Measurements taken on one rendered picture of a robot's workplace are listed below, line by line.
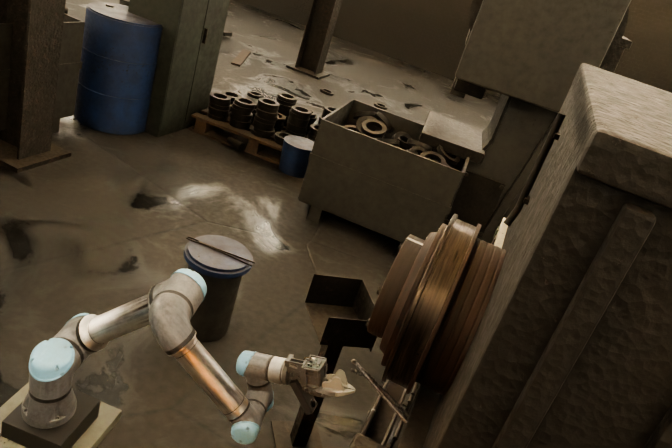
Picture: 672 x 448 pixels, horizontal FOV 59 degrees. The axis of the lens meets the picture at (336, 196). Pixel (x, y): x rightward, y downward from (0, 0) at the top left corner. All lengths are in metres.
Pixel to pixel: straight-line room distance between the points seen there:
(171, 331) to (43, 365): 0.42
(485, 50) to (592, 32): 0.63
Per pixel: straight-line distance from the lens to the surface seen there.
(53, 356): 1.95
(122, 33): 4.73
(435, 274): 1.38
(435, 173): 3.96
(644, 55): 11.50
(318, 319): 2.28
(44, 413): 2.04
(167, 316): 1.68
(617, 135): 0.91
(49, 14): 4.10
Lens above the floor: 1.90
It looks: 23 degrees down
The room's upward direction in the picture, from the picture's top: 18 degrees clockwise
